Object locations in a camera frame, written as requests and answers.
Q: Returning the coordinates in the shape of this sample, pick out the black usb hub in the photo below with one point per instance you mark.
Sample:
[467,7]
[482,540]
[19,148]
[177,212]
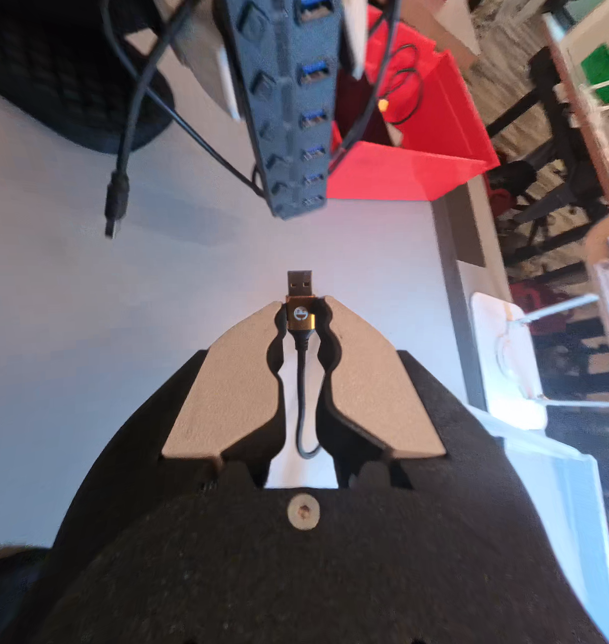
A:
[284,126]

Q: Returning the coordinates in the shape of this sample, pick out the red bag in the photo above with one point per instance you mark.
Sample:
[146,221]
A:
[526,302]

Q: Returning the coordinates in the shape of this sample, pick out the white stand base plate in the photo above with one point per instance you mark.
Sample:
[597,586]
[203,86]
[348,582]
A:
[490,352]

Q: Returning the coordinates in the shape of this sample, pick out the clear plastic bin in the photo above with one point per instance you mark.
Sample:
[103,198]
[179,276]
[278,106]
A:
[561,503]

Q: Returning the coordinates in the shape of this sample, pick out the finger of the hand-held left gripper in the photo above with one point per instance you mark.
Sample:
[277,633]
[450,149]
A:
[355,35]
[208,45]

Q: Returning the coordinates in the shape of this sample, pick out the wooden table with black legs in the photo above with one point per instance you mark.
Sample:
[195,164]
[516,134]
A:
[588,126]

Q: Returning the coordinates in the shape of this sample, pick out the black seat cushion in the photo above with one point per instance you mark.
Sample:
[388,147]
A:
[57,75]

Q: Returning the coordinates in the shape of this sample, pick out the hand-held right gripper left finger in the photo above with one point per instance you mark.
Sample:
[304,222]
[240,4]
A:
[224,392]

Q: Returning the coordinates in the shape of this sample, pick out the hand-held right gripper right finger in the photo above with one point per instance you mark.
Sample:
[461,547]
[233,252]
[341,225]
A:
[380,397]

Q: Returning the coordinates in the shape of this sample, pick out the green box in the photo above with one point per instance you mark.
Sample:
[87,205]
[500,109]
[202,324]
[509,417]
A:
[601,70]

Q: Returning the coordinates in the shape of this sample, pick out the red plastic bin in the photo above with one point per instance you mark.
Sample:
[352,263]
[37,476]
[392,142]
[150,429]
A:
[435,151]

